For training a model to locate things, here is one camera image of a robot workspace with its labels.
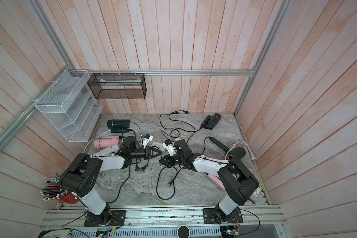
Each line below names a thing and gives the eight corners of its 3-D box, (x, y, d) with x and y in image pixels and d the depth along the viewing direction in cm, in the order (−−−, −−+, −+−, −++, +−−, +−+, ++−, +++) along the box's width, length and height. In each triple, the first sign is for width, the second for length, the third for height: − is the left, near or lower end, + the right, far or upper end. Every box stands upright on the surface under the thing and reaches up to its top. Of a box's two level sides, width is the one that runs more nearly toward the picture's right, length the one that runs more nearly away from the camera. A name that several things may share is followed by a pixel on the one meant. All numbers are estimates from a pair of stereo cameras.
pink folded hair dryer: (95, 149, 100) (91, 145, 96) (99, 140, 105) (96, 135, 101) (118, 149, 100) (115, 145, 96) (121, 140, 105) (118, 135, 101)
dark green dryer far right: (199, 127, 113) (200, 123, 109) (211, 114, 122) (212, 110, 118) (209, 133, 110) (210, 128, 106) (220, 119, 119) (221, 115, 115)
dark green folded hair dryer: (107, 133, 110) (104, 128, 106) (110, 123, 116) (108, 119, 112) (127, 133, 110) (125, 128, 106) (129, 123, 116) (128, 119, 112)
